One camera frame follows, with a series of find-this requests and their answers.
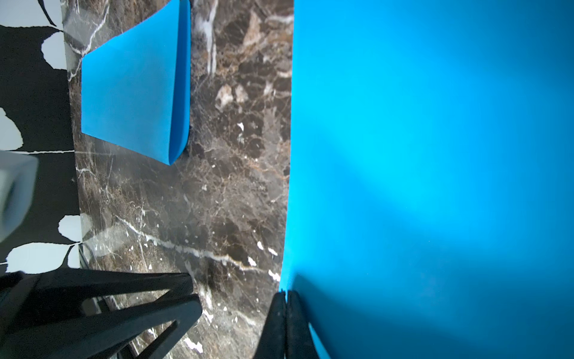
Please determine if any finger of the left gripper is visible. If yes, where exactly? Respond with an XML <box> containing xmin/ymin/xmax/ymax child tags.
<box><xmin>1</xmin><ymin>269</ymin><xmax>203</xmax><ymax>358</ymax></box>

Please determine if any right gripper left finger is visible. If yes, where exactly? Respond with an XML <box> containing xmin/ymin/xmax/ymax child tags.
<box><xmin>254</xmin><ymin>292</ymin><xmax>286</xmax><ymax>359</ymax></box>

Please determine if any cyan paper sheet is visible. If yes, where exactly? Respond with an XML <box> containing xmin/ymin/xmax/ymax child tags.
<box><xmin>81</xmin><ymin>1</ymin><xmax>191</xmax><ymax>165</ymax></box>
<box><xmin>280</xmin><ymin>1</ymin><xmax>573</xmax><ymax>358</ymax></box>

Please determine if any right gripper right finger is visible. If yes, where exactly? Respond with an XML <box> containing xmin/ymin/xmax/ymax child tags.
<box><xmin>286</xmin><ymin>290</ymin><xmax>319</xmax><ymax>359</ymax></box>

